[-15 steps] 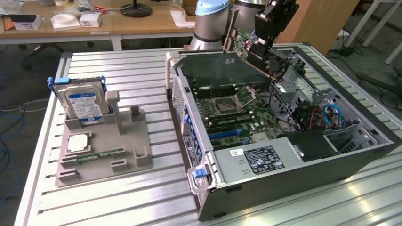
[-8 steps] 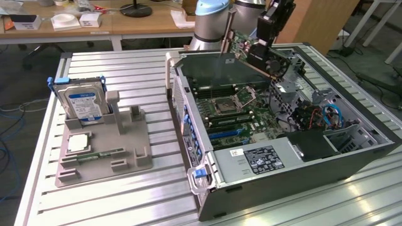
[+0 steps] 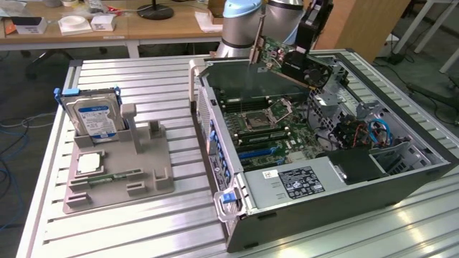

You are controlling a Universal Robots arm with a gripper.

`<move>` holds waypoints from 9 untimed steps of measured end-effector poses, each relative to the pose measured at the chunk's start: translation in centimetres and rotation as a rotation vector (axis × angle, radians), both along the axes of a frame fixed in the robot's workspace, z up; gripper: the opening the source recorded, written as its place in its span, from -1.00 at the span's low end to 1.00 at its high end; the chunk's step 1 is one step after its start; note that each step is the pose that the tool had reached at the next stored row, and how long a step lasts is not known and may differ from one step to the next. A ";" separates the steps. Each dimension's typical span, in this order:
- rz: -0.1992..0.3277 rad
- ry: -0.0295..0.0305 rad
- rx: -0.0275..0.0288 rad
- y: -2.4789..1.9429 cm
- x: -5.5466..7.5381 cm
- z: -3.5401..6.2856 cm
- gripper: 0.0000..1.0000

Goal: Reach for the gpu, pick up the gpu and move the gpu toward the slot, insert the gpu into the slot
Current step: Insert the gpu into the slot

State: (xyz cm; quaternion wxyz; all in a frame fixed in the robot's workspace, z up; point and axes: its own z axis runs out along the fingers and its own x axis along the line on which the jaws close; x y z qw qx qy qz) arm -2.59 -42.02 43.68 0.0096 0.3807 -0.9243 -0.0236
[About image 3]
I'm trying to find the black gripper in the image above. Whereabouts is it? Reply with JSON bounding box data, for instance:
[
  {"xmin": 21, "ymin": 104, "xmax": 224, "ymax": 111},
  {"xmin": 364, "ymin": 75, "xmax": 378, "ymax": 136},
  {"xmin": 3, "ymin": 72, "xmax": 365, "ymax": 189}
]
[{"xmin": 296, "ymin": 0, "xmax": 334, "ymax": 54}]

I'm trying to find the green and black GPU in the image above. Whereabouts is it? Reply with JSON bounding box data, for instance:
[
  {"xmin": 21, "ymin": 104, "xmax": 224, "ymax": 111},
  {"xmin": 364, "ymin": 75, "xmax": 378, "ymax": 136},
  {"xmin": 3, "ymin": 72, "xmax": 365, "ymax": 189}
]
[{"xmin": 248, "ymin": 15, "xmax": 332, "ymax": 90}]

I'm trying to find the blue expansion slot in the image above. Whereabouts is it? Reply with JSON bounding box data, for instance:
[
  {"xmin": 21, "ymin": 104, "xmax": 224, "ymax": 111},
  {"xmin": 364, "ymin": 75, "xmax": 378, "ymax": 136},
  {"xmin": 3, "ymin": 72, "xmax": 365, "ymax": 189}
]
[{"xmin": 237, "ymin": 146, "xmax": 282, "ymax": 160}]

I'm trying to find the wooden cabinet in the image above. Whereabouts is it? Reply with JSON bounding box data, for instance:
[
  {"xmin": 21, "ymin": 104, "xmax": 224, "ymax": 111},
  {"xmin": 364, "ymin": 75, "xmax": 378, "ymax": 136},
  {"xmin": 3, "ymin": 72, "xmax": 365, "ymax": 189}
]
[{"xmin": 314, "ymin": 0, "xmax": 413, "ymax": 62}]

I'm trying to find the white paper stack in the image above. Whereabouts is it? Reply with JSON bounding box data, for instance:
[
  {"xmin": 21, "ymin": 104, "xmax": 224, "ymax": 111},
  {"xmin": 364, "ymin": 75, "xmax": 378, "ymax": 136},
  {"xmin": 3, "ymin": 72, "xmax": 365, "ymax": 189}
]
[{"xmin": 194, "ymin": 10, "xmax": 225, "ymax": 33}]

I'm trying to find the grey metal drive cage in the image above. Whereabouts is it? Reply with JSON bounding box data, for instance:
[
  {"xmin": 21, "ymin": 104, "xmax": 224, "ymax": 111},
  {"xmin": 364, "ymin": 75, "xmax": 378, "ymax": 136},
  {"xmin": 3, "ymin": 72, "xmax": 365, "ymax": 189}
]
[{"xmin": 306, "ymin": 64, "xmax": 360, "ymax": 120}]

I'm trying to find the metal socket cover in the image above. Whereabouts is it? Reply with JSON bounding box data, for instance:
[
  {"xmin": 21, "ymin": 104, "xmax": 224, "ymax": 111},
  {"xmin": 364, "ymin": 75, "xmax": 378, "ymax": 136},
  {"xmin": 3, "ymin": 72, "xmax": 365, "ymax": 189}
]
[{"xmin": 264, "ymin": 96, "xmax": 298, "ymax": 127}]

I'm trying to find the CPU socket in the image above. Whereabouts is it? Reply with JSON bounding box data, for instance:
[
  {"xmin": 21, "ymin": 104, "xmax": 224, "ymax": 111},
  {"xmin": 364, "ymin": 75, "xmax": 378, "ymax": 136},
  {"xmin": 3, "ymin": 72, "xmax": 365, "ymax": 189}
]
[{"xmin": 241, "ymin": 111, "xmax": 273, "ymax": 132}]

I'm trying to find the green motherboard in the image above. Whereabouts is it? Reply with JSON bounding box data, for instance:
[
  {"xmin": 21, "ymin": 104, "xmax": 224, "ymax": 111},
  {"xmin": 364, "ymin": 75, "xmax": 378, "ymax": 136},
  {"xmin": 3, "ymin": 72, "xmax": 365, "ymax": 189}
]
[{"xmin": 216, "ymin": 90, "xmax": 330, "ymax": 173}]

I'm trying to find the black floor stand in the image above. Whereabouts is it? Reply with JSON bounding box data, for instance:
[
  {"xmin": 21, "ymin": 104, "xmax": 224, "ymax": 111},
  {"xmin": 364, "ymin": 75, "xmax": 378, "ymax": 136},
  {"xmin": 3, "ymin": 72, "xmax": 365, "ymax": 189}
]
[{"xmin": 408, "ymin": 82, "xmax": 459, "ymax": 109}]

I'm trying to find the black round lamp base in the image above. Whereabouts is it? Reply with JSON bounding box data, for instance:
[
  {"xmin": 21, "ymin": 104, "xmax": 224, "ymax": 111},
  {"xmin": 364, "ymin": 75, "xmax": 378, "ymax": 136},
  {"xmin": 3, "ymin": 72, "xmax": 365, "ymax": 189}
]
[{"xmin": 137, "ymin": 0, "xmax": 174, "ymax": 20}]

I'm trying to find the black installed RAM stick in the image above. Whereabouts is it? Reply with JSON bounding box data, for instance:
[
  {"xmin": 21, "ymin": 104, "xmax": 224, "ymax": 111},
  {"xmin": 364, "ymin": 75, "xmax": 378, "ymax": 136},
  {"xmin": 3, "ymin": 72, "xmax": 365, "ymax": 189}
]
[{"xmin": 236, "ymin": 128, "xmax": 290, "ymax": 144}]

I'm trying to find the wooden desk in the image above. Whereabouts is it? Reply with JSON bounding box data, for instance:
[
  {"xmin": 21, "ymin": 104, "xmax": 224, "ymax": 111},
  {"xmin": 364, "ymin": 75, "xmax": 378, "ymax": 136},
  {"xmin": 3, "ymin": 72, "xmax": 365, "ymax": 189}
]
[{"xmin": 0, "ymin": 0, "xmax": 322, "ymax": 59}]

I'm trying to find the grey disk bay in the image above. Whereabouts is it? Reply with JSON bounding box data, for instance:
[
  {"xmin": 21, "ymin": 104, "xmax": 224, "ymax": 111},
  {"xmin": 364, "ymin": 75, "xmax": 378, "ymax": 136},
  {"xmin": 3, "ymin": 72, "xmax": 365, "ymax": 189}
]
[{"xmin": 368, "ymin": 141, "xmax": 434, "ymax": 176}]

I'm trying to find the small white box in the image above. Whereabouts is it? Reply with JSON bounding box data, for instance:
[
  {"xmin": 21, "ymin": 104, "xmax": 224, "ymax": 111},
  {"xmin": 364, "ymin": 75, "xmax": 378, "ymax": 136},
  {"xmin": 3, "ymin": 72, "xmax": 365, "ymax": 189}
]
[{"xmin": 89, "ymin": 15, "xmax": 117, "ymax": 32}]

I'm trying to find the grey power supply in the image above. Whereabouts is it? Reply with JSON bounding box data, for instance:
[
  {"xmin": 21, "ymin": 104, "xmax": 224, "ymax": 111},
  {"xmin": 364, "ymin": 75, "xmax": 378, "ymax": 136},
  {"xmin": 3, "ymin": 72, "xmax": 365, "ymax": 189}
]
[{"xmin": 242, "ymin": 157, "xmax": 350, "ymax": 210}]

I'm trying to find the open black PC case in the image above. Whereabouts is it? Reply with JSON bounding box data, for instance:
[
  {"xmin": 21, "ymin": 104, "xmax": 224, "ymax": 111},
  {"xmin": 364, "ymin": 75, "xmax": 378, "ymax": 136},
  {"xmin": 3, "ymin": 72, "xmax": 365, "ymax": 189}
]
[{"xmin": 187, "ymin": 51, "xmax": 459, "ymax": 253}]

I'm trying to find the hard disk with blue caddy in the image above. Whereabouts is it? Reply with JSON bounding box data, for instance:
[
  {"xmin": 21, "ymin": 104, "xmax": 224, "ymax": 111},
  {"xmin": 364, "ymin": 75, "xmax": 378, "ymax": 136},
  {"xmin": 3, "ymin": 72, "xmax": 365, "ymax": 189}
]
[{"xmin": 51, "ymin": 85, "xmax": 125, "ymax": 143}]

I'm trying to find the grey parts rack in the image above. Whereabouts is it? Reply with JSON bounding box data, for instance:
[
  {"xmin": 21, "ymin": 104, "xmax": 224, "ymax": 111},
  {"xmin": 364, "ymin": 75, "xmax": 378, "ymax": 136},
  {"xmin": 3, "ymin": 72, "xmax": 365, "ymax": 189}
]
[{"xmin": 62, "ymin": 103, "xmax": 175, "ymax": 215}]

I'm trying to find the black chair base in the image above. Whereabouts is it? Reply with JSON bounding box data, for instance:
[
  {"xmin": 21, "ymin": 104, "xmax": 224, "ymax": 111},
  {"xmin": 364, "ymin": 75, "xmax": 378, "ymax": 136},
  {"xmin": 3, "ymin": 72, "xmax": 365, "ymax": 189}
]
[{"xmin": 19, "ymin": 49, "xmax": 75, "ymax": 79}]

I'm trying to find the white box with black lid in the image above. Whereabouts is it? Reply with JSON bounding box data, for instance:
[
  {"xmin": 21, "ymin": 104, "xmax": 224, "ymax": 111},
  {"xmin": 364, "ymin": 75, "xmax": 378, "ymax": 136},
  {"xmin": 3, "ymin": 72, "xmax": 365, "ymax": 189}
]
[{"xmin": 9, "ymin": 16, "xmax": 47, "ymax": 35}]

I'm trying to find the silver CPU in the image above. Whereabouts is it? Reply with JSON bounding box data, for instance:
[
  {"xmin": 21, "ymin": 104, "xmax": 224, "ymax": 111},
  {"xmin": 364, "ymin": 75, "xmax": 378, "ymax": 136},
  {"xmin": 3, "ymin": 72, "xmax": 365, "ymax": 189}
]
[{"xmin": 77, "ymin": 154, "xmax": 103, "ymax": 175}]

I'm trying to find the green RAM stick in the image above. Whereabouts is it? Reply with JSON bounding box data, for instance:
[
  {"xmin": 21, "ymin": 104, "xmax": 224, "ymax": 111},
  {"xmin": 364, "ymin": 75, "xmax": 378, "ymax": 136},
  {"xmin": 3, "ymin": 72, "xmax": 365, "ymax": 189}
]
[{"xmin": 87, "ymin": 173, "xmax": 127, "ymax": 185}]

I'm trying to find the white table frame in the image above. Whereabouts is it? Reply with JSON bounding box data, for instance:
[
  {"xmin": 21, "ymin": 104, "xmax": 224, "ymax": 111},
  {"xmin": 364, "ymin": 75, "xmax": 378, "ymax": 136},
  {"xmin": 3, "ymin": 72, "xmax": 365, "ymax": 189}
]
[{"xmin": 392, "ymin": 0, "xmax": 459, "ymax": 73}]

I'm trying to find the red wire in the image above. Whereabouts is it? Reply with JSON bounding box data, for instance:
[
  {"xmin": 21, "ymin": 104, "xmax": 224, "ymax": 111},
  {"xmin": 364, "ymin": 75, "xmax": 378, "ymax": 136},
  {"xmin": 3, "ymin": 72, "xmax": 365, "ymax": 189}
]
[{"xmin": 352, "ymin": 125, "xmax": 369, "ymax": 148}]

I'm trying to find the blue wire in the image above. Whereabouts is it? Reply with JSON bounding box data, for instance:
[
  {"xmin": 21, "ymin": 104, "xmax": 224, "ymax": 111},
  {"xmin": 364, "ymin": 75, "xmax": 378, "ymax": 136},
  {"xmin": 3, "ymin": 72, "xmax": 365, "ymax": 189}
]
[{"xmin": 366, "ymin": 118, "xmax": 394, "ymax": 148}]

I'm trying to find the blue floor cable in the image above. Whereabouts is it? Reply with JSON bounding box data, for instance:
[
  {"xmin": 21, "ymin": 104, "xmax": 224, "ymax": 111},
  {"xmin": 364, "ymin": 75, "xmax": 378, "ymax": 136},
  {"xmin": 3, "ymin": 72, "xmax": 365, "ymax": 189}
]
[{"xmin": 0, "ymin": 126, "xmax": 30, "ymax": 230}]

